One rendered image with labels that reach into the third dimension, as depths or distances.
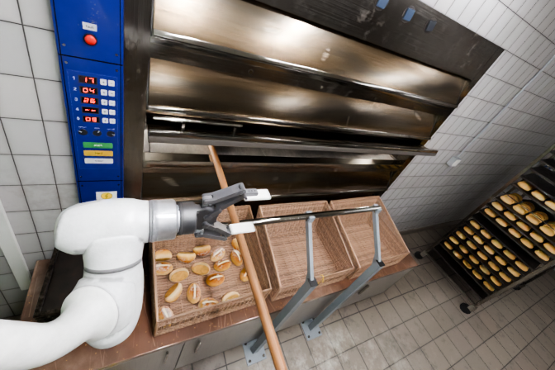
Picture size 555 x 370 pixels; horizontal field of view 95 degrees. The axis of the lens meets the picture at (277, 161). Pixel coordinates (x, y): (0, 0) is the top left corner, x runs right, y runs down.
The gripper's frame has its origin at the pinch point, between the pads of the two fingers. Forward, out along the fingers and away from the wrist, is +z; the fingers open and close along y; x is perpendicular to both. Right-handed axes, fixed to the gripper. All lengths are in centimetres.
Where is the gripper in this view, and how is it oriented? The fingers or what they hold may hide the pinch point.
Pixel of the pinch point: (257, 211)
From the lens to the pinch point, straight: 69.8
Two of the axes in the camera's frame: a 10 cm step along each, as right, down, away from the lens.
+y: -3.4, 7.5, 5.6
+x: 3.7, 6.6, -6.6
